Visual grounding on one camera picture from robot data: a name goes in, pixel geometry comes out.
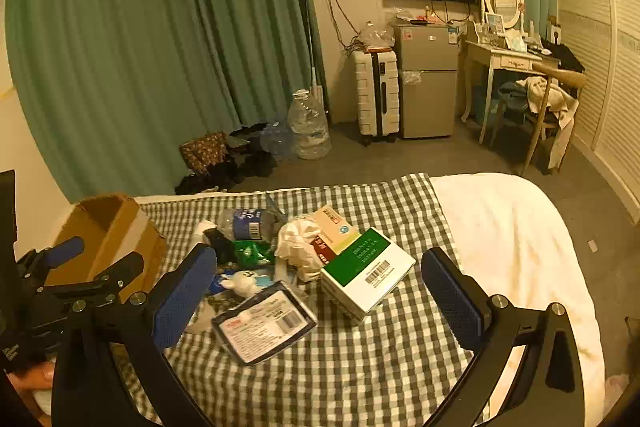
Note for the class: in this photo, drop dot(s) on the green snack packet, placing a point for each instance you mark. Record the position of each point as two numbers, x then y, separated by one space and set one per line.
250 252

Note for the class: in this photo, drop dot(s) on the small picture frame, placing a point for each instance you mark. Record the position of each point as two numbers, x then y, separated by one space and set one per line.
495 22

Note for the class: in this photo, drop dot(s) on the floral bag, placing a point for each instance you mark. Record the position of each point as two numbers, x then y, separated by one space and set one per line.
205 149

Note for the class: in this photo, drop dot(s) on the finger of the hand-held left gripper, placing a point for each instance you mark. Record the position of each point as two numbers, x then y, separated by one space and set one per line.
120 272
65 249

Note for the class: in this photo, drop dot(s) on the beige medicine box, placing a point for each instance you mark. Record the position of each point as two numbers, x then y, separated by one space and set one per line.
332 222

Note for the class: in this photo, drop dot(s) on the grey small fridge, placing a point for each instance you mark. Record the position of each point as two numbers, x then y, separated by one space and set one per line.
425 102

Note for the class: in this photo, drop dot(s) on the white plastic bag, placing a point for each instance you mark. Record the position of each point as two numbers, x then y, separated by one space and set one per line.
295 247

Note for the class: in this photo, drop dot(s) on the wooden chair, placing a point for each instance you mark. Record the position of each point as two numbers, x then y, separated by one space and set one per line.
562 76

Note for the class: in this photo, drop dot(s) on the white rabbit toy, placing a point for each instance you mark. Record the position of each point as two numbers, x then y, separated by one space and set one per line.
247 281

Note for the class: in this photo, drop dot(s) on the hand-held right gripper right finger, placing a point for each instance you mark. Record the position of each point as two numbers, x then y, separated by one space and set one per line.
450 302

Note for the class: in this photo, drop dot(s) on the small red box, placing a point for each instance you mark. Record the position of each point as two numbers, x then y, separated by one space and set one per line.
320 249

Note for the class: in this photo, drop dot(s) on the black printed packet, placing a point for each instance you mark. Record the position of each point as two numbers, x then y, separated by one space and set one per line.
260 327

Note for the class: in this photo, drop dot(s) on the white tube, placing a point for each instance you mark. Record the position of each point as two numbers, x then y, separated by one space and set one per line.
204 229

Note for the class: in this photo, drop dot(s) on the crushed clear plastic bottle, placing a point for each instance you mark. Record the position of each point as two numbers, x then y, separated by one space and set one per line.
245 222

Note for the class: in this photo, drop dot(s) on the brown cardboard box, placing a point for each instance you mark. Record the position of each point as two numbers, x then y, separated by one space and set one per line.
115 227

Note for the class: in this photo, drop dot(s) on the black garment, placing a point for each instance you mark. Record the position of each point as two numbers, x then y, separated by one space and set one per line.
565 54

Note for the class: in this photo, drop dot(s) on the blue water bottle pack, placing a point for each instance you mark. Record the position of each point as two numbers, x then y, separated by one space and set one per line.
277 139

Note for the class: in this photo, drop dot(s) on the large clear water jug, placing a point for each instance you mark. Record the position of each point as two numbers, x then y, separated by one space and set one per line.
310 127

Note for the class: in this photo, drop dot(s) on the white suitcase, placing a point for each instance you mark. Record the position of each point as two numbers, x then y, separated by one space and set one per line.
367 92

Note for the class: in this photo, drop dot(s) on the blue garment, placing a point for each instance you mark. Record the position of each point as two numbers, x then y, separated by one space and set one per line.
510 94

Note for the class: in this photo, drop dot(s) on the green checkered cloth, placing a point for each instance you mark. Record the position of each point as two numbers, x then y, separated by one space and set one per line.
350 357

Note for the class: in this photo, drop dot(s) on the pile of dark shoes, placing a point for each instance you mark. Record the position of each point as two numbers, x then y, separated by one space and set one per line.
245 167

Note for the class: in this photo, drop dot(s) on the small clear plastic bag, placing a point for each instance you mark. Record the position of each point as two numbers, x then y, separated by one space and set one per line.
412 78

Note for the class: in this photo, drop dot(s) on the cream garment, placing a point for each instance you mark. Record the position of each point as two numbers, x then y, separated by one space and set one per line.
540 92

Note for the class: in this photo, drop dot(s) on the white louvered wardrobe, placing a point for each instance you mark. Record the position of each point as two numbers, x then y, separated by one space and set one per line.
610 107

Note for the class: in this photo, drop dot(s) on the person's left hand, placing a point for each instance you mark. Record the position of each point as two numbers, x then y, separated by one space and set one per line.
30 377

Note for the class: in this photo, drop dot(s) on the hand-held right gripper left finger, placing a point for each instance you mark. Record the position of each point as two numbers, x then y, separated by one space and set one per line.
185 299

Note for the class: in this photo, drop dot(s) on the small black object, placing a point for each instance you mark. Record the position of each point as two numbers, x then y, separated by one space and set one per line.
220 247

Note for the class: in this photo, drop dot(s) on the white pole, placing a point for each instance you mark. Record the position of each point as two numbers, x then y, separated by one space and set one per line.
315 87

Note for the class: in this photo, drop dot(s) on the white vanity table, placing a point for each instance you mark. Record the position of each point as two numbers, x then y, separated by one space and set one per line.
500 57

